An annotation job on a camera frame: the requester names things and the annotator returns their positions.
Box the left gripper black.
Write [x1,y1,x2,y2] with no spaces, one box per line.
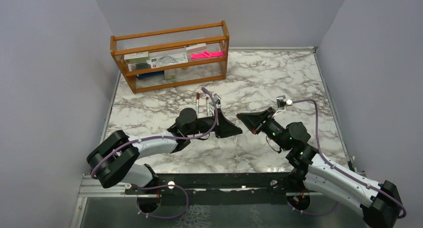
[186,108,242,138]

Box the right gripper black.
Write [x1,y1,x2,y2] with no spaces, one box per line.
[237,107,290,151]

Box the white marker yellow end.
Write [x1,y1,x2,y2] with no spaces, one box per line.
[195,98,200,117]

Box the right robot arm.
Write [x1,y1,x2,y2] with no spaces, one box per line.
[237,107,402,228]

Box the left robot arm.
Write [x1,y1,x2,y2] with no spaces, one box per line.
[86,108,242,194]

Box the pink plastic item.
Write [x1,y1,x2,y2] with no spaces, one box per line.
[191,51,225,59]

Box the small beige box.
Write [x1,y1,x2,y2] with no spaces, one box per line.
[164,69,176,80]

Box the white ruler card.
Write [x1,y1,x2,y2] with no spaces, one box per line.
[147,53,188,68]

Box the blue box lower shelf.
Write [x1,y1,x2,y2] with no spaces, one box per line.
[136,71,164,79]

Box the wooden shelf rack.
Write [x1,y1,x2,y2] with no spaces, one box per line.
[110,20,230,94]

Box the white green box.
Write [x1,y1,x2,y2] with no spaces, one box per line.
[123,51,149,64]

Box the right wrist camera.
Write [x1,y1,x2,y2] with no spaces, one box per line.
[276,95,293,111]

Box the black mounting rail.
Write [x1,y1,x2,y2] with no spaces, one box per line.
[125,172,309,206]

